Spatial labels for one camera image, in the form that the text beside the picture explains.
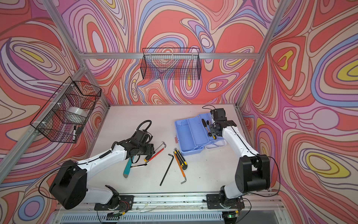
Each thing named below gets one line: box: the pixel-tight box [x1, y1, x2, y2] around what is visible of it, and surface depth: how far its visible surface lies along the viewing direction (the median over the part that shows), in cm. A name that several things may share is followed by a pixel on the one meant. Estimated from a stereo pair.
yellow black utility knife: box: [173, 147, 188, 170], surface depth 90 cm
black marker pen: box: [72, 125, 76, 142], surface depth 74 cm
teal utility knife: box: [123, 157, 132, 179], surface depth 86 cm
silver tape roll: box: [66, 106, 89, 118], surface depth 75 cm
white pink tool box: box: [174, 112, 227, 157], surface depth 93 cm
